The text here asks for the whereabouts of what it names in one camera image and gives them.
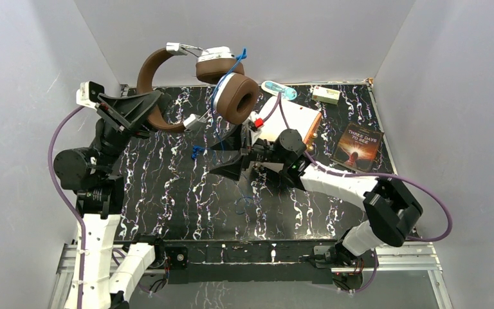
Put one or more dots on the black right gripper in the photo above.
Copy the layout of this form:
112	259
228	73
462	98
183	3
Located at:
231	169

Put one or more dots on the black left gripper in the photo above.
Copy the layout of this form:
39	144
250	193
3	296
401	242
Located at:
116	118

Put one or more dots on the brown silver headphones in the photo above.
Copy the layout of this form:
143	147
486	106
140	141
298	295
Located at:
233	96

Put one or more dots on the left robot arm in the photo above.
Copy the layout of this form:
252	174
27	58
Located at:
88	172

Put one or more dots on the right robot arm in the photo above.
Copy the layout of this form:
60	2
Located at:
391	209

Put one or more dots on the white cylindrical drum box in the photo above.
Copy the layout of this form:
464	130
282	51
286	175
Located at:
305	120

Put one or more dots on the blue white blister pack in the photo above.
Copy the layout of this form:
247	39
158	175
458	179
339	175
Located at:
275	88

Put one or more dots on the small white green box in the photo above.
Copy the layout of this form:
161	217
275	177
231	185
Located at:
326	95

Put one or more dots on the dark book three days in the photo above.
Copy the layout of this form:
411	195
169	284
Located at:
357	147

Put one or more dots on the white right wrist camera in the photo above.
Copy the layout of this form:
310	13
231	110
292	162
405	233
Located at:
253	124

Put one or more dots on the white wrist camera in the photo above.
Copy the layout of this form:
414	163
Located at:
253	124
87	94

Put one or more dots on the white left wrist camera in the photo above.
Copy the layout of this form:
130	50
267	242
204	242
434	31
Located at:
87	94

